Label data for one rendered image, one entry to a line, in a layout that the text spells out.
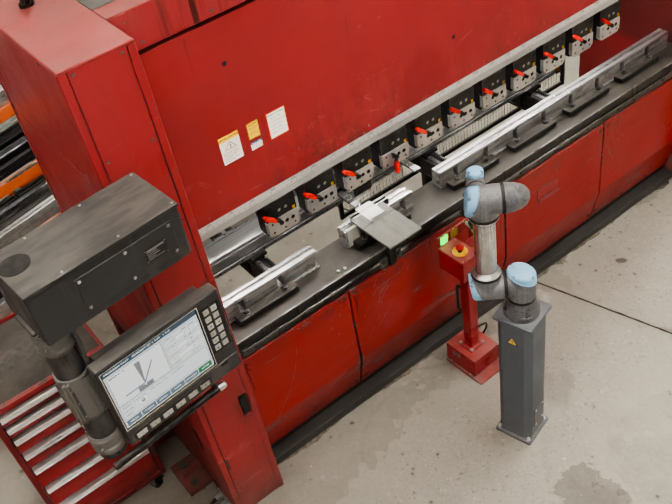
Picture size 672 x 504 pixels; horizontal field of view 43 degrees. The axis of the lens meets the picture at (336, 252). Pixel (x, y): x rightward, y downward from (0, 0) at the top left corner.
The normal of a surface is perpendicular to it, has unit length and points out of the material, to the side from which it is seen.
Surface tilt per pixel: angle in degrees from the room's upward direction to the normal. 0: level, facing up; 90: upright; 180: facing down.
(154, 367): 90
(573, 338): 0
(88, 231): 1
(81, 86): 90
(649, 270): 0
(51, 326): 90
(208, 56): 90
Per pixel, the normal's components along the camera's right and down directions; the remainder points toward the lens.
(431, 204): -0.15, -0.73
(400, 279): 0.61, 0.46
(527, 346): 0.12, 0.65
